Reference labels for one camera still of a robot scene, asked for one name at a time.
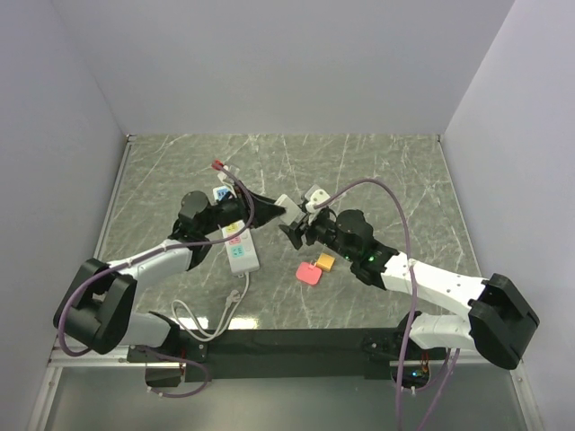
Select aluminium frame rail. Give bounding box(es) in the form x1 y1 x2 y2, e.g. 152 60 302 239
26 132 136 431

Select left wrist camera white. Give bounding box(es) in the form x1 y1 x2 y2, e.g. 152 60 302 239
211 160 239 181

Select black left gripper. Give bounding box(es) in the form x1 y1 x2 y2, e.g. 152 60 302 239
201 180 285 235

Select white power strip colourful sockets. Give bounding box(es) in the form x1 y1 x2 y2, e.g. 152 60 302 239
212 185 260 277

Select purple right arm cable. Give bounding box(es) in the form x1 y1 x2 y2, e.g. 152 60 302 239
314 178 461 431

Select white power strip cable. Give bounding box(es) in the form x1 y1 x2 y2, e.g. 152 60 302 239
172 271 252 343

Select white usb charger plug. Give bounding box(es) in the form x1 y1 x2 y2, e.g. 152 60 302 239
275 194 302 225

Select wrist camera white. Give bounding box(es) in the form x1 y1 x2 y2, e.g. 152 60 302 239
211 160 239 181
303 184 331 214

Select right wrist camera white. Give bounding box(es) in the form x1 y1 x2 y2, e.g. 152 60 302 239
303 184 331 214

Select yellow charger plug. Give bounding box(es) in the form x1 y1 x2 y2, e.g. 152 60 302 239
315 253 335 272

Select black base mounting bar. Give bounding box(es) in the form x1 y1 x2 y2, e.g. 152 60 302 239
127 328 403 388

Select pink charger plug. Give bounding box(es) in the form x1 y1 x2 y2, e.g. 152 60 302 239
296 262 323 286

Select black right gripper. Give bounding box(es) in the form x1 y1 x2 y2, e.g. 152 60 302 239
278 209 357 263

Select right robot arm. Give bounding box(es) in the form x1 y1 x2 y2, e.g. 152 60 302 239
279 209 540 370

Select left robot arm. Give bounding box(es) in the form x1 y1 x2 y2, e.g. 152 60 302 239
53 191 286 361

